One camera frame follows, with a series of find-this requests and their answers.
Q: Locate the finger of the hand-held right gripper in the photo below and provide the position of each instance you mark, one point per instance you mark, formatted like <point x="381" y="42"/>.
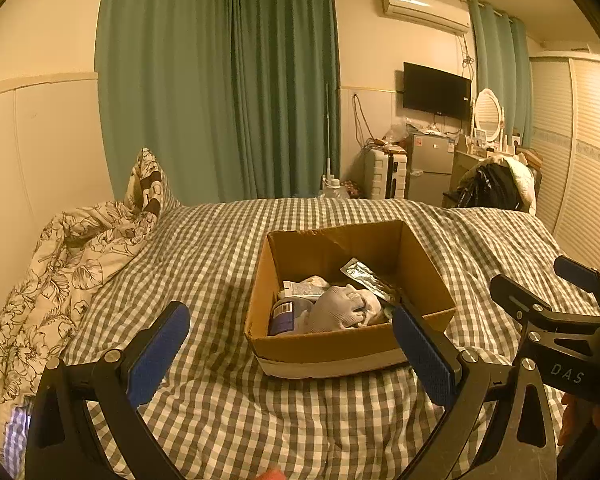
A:
<point x="517" y="295"/>
<point x="577" y="272"/>

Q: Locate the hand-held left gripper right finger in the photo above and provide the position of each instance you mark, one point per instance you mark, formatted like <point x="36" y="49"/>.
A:
<point x="425" y="360"/>

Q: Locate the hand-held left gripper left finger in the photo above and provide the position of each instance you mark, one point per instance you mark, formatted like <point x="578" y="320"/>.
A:
<point x="157" y="355"/>

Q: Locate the brown cardboard box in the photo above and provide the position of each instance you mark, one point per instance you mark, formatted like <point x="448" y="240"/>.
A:
<point x="330" y="355"/>

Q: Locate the silver foil packet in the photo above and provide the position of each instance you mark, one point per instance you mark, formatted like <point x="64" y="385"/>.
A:
<point x="367" y="277"/>

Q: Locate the grey knit glove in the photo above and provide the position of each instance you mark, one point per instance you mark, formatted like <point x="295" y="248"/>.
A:
<point x="337" y="307"/>

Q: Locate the blue labelled jar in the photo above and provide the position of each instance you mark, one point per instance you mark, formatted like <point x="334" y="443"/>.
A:
<point x="285" y="317"/>

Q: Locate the pale blue packet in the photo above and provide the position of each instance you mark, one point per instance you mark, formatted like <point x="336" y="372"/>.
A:
<point x="302" y="288"/>

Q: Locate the person's right hand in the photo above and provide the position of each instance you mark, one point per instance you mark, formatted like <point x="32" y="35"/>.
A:
<point x="572" y="420"/>

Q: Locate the person's left hand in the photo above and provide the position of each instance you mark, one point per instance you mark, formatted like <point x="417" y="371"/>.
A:
<point x="272" y="476"/>

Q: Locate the cream coat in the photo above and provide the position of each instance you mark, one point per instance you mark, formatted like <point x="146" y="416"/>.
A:
<point x="522" y="180"/>

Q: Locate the black jacket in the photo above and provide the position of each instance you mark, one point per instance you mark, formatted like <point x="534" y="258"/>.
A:
<point x="490" y="187"/>

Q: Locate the white louvered wardrobe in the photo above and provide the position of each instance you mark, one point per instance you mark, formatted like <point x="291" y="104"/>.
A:
<point x="575" y="160"/>

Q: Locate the grey checked bed sheet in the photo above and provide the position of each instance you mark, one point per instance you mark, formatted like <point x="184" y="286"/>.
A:
<point x="220" y="260"/>

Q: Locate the wooden chair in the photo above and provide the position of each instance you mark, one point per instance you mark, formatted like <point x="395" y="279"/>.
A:
<point x="532" y="160"/>

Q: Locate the floral quilt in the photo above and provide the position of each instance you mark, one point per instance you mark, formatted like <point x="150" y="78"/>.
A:
<point x="55" y="270"/>

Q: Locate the beige dressing table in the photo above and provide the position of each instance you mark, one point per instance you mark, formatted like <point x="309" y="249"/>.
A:
<point x="464" y="167"/>

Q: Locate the silver fridge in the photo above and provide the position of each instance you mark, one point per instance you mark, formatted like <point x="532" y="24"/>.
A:
<point x="430" y="170"/>

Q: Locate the blue checked cloth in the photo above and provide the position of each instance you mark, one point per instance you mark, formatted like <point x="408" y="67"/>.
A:
<point x="17" y="430"/>

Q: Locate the brown floral pillow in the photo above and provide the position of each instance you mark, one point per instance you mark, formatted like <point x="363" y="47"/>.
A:
<point x="147" y="180"/>

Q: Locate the white oval vanity mirror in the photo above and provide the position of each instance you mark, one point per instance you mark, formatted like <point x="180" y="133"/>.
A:
<point x="487" y="115"/>

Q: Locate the white ribbed suitcase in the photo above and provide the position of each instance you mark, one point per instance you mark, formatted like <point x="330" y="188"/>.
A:
<point x="380" y="175"/>

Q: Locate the clear water jug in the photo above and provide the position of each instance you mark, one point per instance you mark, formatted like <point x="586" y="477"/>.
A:
<point x="334" y="189"/>

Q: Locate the clear plastic bag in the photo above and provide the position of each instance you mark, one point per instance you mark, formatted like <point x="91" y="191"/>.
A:
<point x="397" y="132"/>

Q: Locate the green curtain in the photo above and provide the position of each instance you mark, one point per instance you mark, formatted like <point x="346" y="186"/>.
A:
<point x="502" y="70"/>
<point x="165" y="85"/>
<point x="285" y="85"/>

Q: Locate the white pole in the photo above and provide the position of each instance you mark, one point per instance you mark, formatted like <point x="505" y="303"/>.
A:
<point x="327" y="130"/>

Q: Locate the white air conditioner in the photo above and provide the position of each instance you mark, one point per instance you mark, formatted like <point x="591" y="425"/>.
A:
<point x="425" y="10"/>

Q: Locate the black wall television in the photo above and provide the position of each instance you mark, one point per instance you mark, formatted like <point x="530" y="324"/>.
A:
<point x="435" y="91"/>

